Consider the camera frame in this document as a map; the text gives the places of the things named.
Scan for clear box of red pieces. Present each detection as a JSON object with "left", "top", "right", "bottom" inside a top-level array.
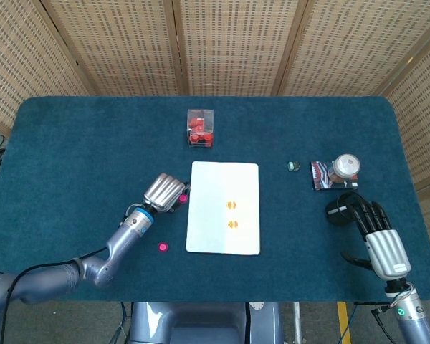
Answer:
[{"left": 186, "top": 108, "right": 216, "bottom": 148}]

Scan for white-lidded clear snack jar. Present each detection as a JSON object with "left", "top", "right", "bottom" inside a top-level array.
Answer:
[{"left": 325, "top": 153, "right": 361, "bottom": 186}]

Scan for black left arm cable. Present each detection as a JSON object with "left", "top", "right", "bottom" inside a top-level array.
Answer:
[{"left": 0, "top": 247, "right": 109, "bottom": 344}]

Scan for dark teal table mat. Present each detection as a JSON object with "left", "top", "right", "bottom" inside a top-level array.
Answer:
[{"left": 0, "top": 95, "right": 430, "bottom": 304}]

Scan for white rectangular board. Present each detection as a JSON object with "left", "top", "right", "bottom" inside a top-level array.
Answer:
[{"left": 186, "top": 161, "right": 261, "bottom": 256}]

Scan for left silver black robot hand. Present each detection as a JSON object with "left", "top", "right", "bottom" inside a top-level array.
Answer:
[{"left": 143, "top": 173, "right": 191, "bottom": 215}]

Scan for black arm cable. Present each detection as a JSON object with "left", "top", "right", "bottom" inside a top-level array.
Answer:
[
  {"left": 0, "top": 247, "right": 109, "bottom": 344},
  {"left": 370, "top": 304, "right": 398, "bottom": 318}
]

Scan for blue floor cables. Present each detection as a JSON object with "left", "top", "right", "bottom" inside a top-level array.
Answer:
[{"left": 113, "top": 302, "right": 134, "bottom": 344}]

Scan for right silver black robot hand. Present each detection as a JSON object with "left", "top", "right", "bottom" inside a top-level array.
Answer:
[{"left": 340, "top": 193, "right": 412, "bottom": 280}]

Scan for black mesh pen cup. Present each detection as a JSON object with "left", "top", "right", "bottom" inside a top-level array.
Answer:
[{"left": 325, "top": 192, "right": 363, "bottom": 226}]

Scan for grey-blue robot torso base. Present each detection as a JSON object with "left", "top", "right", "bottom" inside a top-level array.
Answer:
[{"left": 128, "top": 302, "right": 284, "bottom": 344}]

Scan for silver metal table leg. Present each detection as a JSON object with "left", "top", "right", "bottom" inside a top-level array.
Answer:
[{"left": 292, "top": 302, "right": 302, "bottom": 344}]

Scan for woven bamboo folding screen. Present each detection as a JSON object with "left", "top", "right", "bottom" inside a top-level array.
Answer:
[{"left": 0, "top": 0, "right": 430, "bottom": 196}]

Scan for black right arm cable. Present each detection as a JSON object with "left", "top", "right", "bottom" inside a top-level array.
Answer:
[{"left": 370, "top": 304, "right": 398, "bottom": 318}]

